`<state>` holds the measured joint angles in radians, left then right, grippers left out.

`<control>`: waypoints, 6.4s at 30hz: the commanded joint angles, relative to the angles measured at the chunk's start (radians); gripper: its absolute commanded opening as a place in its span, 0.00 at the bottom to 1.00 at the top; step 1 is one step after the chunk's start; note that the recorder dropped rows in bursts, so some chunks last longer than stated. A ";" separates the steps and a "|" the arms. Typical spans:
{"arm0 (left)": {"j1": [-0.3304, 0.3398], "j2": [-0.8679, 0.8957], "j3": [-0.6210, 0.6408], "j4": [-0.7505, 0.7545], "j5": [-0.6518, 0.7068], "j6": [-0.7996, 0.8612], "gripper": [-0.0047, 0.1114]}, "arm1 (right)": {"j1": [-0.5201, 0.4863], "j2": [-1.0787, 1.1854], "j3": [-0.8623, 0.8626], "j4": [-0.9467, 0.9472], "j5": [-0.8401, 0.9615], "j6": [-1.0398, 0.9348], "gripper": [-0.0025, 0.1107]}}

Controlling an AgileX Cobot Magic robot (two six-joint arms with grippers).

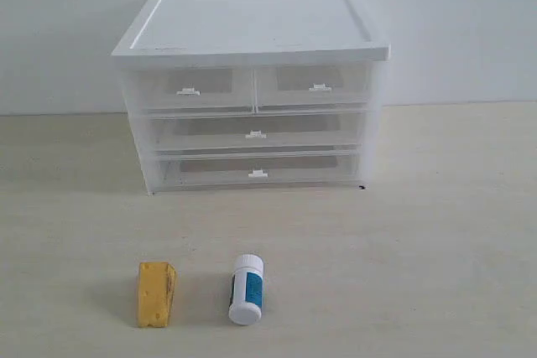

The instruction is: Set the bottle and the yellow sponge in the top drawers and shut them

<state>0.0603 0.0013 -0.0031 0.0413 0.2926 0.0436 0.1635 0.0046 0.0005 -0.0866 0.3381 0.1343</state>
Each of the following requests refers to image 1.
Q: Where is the yellow cheese wedge sponge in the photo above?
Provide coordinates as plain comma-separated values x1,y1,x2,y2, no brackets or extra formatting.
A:
137,262,178,328

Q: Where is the white pill bottle blue label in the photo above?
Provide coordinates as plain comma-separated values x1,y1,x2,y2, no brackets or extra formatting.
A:
228,254,264,326

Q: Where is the clear plastic container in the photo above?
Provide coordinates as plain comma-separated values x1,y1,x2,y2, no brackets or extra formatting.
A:
157,151,360,189
147,112,368,152

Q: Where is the white plastic drawer cabinet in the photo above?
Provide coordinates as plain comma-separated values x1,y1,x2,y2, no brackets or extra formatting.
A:
111,0,390,194

